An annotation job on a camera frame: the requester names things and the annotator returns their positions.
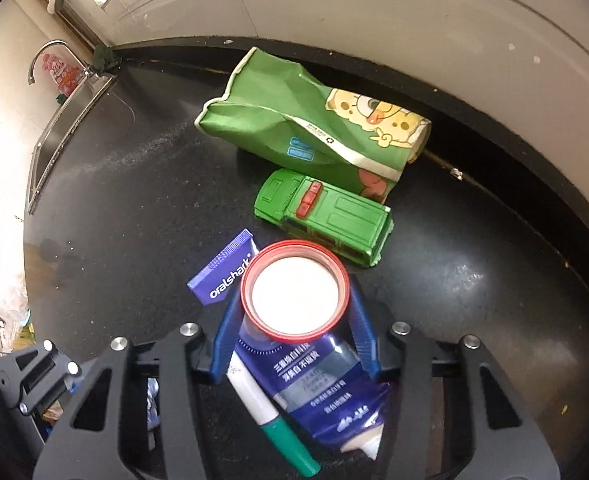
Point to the green toy car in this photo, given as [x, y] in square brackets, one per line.
[334, 215]

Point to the white marker with green cap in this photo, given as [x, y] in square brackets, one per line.
[254, 405]

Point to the dark green cloth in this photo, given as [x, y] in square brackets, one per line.
[104, 60]

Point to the steel sink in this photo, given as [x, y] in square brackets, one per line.
[74, 105]

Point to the blue toothpaste tube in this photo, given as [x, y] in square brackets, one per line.
[319, 390]

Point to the green cartoon snack bag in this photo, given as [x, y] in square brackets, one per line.
[274, 110]

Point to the clear plastic bag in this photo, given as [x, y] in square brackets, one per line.
[9, 310]

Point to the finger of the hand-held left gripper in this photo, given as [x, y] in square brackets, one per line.
[54, 360]

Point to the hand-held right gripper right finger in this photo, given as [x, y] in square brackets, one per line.
[367, 345]

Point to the red jar lid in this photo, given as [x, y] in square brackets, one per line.
[294, 292]

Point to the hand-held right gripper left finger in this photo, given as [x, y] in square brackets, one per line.
[227, 332]

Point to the pink printed bottle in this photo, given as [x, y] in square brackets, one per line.
[62, 72]

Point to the steel faucet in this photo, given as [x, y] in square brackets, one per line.
[49, 45]

